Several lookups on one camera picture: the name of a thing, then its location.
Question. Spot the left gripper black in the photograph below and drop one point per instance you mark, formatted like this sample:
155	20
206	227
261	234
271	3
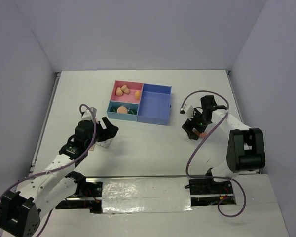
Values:
109	132

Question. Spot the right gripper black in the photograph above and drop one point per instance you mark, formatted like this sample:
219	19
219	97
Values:
189	125

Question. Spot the silver eyeshadow palette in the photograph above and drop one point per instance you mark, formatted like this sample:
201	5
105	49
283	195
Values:
104	144

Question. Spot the three-colour blush palette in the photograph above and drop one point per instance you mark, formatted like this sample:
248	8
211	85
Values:
200	134

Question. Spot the peach round puff with ribbon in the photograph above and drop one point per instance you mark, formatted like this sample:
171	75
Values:
122	110

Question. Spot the beige gourd sponge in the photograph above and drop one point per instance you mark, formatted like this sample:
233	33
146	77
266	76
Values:
119	92
125	89

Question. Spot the orange teardrop sponge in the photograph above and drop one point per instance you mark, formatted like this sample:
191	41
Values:
137	95

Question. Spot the green puff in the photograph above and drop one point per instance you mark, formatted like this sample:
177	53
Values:
132	111
113	109

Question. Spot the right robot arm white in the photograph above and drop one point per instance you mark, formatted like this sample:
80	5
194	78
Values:
245	148

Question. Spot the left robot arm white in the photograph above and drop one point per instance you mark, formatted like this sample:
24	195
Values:
21	212

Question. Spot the light blue plastic bin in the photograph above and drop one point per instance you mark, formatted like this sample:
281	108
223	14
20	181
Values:
120	116

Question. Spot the purple plastic bin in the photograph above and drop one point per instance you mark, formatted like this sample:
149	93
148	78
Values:
154	106

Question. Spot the pink plastic bin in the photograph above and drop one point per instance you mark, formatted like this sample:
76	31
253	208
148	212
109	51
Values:
133	87

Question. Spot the silver foil tape sheet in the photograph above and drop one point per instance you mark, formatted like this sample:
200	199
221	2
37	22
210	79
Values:
145	195

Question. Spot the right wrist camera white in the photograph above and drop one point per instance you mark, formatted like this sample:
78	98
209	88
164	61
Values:
187	110

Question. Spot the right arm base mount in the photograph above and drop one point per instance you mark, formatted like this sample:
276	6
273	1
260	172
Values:
206	192

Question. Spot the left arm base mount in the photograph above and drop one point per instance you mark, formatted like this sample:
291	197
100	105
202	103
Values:
88	195

